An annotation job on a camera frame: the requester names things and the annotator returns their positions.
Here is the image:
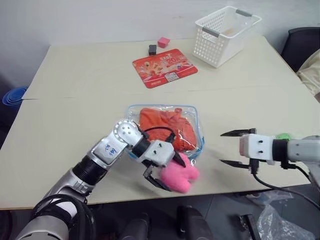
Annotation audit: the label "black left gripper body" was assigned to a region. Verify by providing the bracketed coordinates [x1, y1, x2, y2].
[142, 162, 163, 181]

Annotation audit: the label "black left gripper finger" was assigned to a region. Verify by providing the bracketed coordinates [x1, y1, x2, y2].
[172, 151, 187, 169]
[146, 174, 173, 193]

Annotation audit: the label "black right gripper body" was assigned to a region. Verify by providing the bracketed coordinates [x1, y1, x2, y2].
[238, 127, 258, 169]

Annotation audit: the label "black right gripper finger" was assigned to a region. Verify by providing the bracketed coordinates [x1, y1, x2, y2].
[219, 159, 250, 169]
[220, 128, 251, 138]

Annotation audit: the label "pink plush toy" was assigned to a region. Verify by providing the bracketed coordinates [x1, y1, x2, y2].
[159, 151, 201, 194]

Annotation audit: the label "orange cloth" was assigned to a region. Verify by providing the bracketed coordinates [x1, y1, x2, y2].
[138, 107, 198, 153]

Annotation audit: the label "clear plastic pouch blue trim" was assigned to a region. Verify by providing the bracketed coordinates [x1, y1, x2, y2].
[124, 104, 206, 161]

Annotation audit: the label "dark rounded shape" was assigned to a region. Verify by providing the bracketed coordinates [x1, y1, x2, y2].
[119, 211, 152, 240]
[175, 205, 214, 240]

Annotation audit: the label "black floor stand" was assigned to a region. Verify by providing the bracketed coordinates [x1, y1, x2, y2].
[239, 213, 261, 240]

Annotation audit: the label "crumpled clear plastic bag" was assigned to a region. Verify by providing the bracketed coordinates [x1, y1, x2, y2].
[246, 189, 320, 240]

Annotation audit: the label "beige fabric bag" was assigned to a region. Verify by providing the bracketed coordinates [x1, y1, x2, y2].
[296, 48, 320, 104]

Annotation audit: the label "white plastic lattice basket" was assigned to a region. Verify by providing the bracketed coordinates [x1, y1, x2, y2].
[192, 5, 263, 69]

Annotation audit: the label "red printed mat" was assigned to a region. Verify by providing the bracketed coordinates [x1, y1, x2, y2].
[131, 48, 199, 89]

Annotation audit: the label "black chair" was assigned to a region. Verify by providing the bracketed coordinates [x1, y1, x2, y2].
[280, 26, 320, 74]

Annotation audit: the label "pink cube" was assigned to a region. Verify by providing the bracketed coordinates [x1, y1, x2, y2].
[157, 36, 171, 49]

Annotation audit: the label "stacked blue bowls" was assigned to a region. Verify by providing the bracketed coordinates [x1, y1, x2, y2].
[2, 85, 30, 111]

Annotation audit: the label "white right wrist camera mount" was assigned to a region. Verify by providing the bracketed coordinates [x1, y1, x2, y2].
[239, 133, 276, 166]

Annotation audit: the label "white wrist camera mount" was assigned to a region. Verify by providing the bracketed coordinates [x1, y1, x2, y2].
[239, 133, 276, 166]
[143, 139, 176, 168]

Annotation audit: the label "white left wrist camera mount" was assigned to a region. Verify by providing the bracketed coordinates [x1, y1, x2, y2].
[143, 139, 176, 168]

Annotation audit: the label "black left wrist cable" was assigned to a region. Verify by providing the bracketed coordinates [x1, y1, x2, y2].
[142, 126, 176, 145]

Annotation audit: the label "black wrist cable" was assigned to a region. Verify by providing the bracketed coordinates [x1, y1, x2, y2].
[142, 126, 176, 145]
[249, 158, 320, 205]

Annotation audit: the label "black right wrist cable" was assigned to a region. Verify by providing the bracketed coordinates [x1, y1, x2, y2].
[249, 158, 320, 205]

